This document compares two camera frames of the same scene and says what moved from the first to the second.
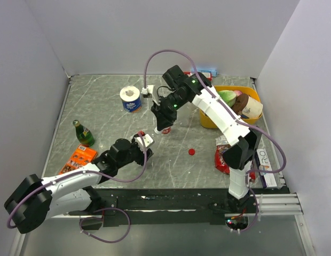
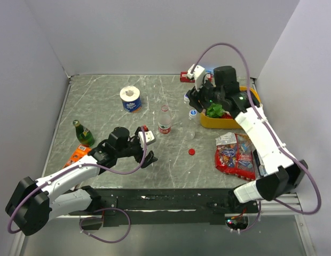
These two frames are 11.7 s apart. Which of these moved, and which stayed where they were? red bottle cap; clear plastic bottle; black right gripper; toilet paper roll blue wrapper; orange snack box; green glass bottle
Moved: black right gripper; clear plastic bottle
Stayed: orange snack box; green glass bottle; red bottle cap; toilet paper roll blue wrapper
